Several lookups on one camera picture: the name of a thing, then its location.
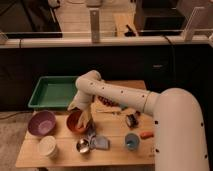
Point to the metal fork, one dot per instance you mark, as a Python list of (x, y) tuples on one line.
[(109, 112)]

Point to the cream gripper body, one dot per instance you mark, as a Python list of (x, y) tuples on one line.
[(85, 116)]

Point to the green plastic tray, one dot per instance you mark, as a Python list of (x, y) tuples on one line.
[(53, 92)]

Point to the red bowl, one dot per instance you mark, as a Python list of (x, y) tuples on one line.
[(72, 122)]

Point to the purple bowl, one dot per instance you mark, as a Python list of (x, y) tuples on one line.
[(42, 123)]

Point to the purple grapes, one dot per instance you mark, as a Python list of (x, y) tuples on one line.
[(107, 102)]

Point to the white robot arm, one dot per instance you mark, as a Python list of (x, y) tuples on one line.
[(179, 128)]

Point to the wooden table board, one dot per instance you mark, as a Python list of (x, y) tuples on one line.
[(111, 126)]

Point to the white cup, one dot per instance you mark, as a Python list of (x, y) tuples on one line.
[(48, 147)]

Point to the blue cup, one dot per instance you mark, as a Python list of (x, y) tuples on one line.
[(132, 141)]

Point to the white post right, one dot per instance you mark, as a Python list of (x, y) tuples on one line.
[(192, 23)]

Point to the small steel bowl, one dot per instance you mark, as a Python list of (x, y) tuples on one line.
[(83, 146)]

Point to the orange carrot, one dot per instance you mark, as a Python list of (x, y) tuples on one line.
[(146, 135)]

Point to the black box background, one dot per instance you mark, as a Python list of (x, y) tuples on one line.
[(158, 17)]

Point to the grey cloth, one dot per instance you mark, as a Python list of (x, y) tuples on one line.
[(97, 141)]

